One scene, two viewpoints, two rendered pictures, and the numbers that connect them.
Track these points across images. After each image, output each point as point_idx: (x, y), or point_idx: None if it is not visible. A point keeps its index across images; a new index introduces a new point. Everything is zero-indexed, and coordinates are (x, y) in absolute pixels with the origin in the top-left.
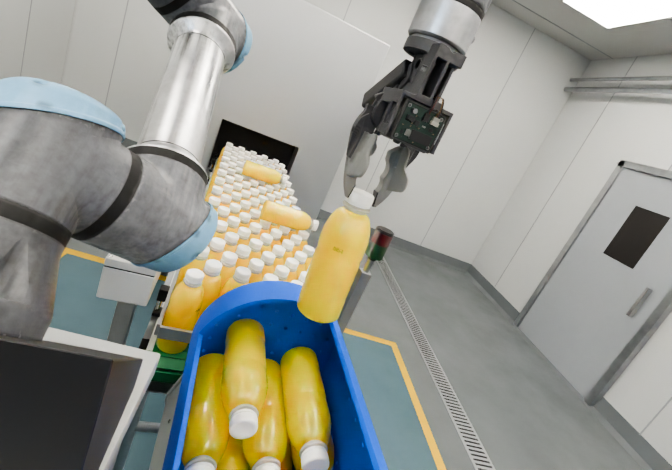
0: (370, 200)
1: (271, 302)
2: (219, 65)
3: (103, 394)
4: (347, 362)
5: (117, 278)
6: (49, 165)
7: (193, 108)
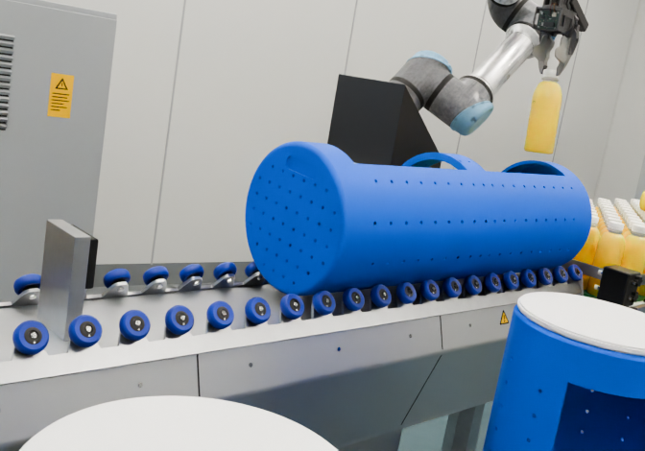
0: (551, 71)
1: (525, 163)
2: (523, 44)
3: (403, 96)
4: (546, 177)
5: None
6: (418, 71)
7: (493, 62)
